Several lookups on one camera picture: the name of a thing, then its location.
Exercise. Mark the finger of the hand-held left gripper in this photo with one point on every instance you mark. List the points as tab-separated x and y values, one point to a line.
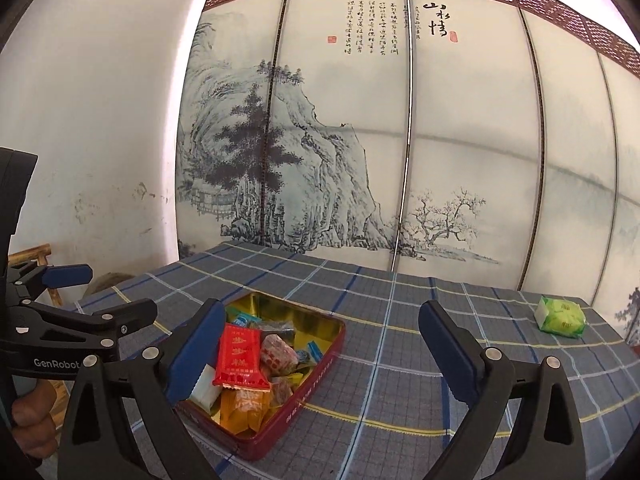
65	276
100	321

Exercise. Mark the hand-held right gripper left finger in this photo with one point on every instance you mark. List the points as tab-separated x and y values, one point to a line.
195	355

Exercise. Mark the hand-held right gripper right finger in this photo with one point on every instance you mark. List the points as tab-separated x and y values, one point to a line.
445	345

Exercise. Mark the navy and white snack packet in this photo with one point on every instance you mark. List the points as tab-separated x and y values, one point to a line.
205	392

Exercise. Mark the red snack packet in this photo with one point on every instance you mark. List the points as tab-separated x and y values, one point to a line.
240	355

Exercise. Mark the blue candy packet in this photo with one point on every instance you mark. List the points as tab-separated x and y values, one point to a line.
312	351
241	320

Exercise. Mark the orange snack packet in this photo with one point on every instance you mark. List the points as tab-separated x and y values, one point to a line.
242	407

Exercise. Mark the clear red-print cake packet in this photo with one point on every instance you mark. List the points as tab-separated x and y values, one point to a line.
277	355

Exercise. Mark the clear packet orange crackers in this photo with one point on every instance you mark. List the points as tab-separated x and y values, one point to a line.
281	390

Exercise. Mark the red tin box gold inside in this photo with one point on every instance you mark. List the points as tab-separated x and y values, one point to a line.
310	410

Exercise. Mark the person's left hand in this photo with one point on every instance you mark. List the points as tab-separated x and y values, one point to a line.
30	425

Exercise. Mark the wooden stool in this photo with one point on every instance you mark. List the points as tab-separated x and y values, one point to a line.
30	252

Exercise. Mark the grey plaid tablecloth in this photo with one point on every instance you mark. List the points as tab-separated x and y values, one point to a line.
400	310

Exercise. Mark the green tissue pack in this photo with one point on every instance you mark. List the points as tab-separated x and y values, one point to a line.
560	316

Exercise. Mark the landscape painted folding screen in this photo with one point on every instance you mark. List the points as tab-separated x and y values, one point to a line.
475	135

